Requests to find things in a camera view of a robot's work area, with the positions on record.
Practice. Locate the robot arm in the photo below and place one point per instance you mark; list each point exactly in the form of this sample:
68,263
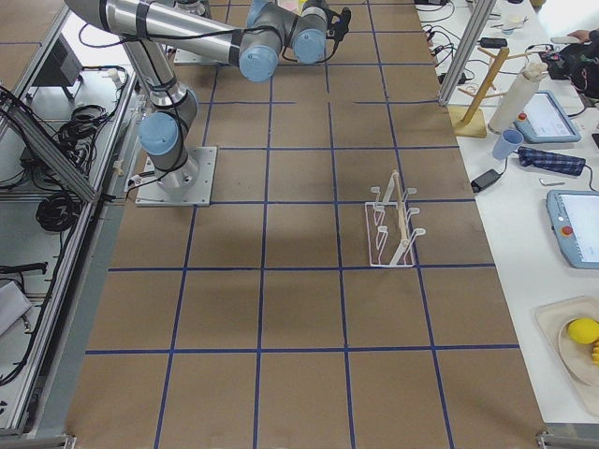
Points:
147,28

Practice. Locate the blue cup on desk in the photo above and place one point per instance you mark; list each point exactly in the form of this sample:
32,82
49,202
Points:
509,141

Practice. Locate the black power adapter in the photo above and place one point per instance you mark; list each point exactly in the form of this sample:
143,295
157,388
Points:
485,180

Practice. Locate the wooden mug tree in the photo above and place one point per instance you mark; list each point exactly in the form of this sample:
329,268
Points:
470,122

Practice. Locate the white tall bottle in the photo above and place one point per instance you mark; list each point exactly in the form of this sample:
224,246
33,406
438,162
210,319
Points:
518,95

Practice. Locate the teach pendant tablet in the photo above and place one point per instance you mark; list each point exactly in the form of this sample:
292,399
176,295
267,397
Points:
543,120

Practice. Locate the yellow lemon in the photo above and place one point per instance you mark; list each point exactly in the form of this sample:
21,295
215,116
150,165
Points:
583,330

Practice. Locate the cream plate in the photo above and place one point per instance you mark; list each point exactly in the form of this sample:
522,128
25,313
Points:
580,359

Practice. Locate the white wire cup rack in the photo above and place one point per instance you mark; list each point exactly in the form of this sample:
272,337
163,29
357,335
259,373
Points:
391,237

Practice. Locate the aluminium frame post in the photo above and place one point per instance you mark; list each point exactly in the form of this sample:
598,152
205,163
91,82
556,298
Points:
472,32

